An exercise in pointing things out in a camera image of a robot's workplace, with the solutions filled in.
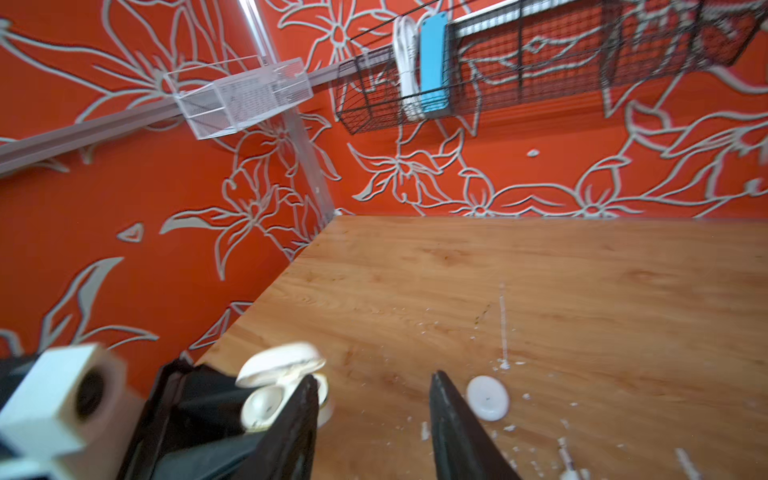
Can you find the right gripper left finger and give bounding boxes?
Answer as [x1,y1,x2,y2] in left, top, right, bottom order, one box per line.
[232,375,319,480]

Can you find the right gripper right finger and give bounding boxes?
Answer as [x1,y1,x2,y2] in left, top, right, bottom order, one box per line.
[429,370,521,480]

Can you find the blue white box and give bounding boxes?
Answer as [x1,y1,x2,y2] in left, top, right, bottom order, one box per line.
[419,12,450,118]

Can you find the black wire basket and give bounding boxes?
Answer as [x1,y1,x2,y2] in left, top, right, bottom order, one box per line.
[333,1,767,134]

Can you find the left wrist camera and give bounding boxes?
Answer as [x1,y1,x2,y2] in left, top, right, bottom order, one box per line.
[1,343,145,479]

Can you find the clear plastic bin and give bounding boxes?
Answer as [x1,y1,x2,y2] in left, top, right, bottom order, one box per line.
[164,55,313,140]

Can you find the white round puck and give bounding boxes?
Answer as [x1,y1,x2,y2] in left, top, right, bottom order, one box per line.
[465,375,510,422]

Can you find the white earbud charging case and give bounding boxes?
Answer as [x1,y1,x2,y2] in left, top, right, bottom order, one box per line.
[235,342,334,433]

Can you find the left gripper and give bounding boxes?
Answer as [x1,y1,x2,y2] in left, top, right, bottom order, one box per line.
[117,360,276,479]

